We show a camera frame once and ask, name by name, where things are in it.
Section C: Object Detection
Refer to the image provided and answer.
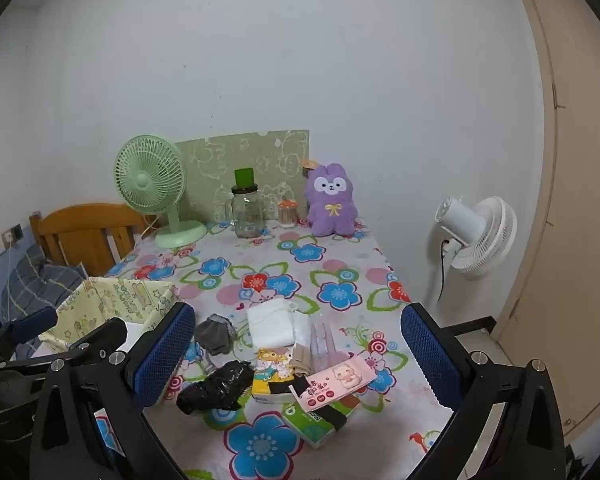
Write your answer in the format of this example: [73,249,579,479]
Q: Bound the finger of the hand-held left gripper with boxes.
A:
[0,306,58,358]
[15,316,129,376]

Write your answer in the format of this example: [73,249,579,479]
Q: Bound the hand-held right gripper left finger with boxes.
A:
[30,301,197,480]

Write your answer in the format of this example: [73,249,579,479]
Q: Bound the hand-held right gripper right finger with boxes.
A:
[400,302,566,480]

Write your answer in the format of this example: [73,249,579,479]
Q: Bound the yellow fabric storage box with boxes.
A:
[38,276,179,361]

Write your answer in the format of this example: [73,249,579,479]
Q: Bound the grey sock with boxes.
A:
[195,313,237,356]

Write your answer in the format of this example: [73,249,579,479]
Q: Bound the black plastic bag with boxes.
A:
[176,360,255,415]

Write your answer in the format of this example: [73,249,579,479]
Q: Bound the pink wipes pack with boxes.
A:
[290,357,377,413]

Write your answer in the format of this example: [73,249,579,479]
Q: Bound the clear plastic pack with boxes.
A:
[292,310,342,367]

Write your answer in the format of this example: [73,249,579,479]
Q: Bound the cartoon print tissue pack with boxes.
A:
[251,347,301,406]

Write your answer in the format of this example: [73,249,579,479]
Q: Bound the white towel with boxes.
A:
[247,297,301,348]

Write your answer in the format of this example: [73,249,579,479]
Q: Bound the beige cloth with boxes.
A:
[293,342,314,376]

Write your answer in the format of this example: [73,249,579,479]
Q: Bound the green tissue pack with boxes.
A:
[281,402,351,450]

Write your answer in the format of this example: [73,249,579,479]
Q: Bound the grey plaid pillow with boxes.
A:
[0,245,88,321]

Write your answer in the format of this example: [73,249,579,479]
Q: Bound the white standing fan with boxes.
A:
[426,195,518,306]

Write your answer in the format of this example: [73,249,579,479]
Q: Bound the green desk fan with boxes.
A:
[113,135,208,249]

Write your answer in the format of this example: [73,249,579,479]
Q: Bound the purple plush bunny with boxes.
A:
[302,159,359,237]

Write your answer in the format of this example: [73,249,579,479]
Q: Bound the small jar with orange lid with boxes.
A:
[278,199,300,229]

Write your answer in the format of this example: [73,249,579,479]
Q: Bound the beige door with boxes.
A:
[495,0,600,446]

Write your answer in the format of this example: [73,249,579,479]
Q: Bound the green patterned board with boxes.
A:
[174,130,311,223]

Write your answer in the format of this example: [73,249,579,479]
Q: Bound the white charging cable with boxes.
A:
[5,245,16,318]

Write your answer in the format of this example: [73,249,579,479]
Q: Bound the black fan cable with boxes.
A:
[439,239,451,303]

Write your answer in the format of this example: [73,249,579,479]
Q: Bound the glass jar with handle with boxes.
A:
[225,185,266,239]

